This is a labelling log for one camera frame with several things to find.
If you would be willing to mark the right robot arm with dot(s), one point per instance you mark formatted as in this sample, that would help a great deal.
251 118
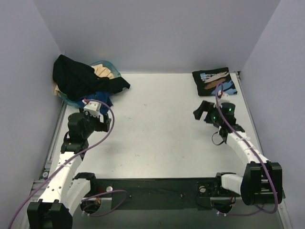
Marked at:
262 180

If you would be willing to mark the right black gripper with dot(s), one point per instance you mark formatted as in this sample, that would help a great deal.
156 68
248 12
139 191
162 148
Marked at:
207 114

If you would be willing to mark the teal plastic basket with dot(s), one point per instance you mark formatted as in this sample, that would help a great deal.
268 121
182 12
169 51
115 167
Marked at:
105 64

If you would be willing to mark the cream t shirt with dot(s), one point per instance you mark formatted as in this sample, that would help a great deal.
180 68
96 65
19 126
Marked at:
99 70

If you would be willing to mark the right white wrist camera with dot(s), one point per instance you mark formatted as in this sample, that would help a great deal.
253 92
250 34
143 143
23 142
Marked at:
221 97

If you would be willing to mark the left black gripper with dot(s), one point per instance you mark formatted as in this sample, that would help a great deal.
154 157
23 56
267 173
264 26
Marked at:
105 122

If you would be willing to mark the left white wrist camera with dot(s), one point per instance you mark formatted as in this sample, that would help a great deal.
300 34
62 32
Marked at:
93 108

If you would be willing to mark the black graphic t shirt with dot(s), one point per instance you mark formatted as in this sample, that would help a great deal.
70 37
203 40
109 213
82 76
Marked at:
207 80

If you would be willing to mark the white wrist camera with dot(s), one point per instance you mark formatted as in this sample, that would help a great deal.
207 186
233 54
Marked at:
93 108
221 97

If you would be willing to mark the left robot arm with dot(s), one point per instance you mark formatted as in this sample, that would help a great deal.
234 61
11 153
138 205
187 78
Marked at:
65 189

